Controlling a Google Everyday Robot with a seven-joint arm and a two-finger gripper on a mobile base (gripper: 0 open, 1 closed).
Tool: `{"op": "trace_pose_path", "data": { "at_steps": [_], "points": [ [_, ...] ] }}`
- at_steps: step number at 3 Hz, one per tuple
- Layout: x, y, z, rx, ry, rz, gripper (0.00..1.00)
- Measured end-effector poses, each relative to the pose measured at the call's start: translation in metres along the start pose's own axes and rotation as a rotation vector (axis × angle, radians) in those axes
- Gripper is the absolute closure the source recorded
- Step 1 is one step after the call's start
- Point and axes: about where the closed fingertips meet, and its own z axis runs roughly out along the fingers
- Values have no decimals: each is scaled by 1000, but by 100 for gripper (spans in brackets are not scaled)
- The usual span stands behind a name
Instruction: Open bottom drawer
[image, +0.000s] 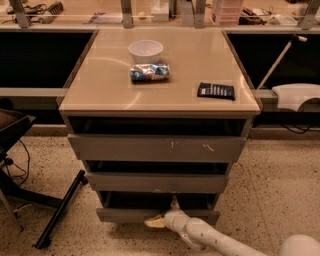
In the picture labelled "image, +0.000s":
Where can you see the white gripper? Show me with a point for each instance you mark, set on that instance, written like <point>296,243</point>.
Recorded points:
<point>172,218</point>

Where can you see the grey bottom drawer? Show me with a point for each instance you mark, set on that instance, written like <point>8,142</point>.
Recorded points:
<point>136,207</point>

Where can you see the grey drawer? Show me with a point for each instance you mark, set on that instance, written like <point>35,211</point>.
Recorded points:
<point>157,183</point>
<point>136,207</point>
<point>157,148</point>

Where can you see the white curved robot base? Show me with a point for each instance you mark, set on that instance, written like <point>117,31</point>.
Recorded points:
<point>293,96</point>

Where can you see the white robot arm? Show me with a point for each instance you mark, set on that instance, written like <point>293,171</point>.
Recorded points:
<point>199,235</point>

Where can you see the grey top drawer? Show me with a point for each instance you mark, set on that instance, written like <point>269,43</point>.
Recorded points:
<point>157,148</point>

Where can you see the grey middle drawer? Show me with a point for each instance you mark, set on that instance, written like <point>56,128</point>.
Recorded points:
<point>157,183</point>

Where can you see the grey drawer cabinet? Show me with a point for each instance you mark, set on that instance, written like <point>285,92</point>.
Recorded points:
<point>102,100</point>

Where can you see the blue white snack bag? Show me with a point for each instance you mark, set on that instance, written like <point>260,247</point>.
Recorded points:
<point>149,72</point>

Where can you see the white bowl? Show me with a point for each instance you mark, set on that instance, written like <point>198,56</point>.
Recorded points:
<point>146,51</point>

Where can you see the white box on shelf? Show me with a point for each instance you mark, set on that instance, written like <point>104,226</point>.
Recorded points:
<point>160,11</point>

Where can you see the pink plastic storage box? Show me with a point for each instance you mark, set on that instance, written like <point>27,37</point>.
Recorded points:
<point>226,12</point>

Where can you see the black power strip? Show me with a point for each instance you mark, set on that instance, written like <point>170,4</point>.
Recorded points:
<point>51,13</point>

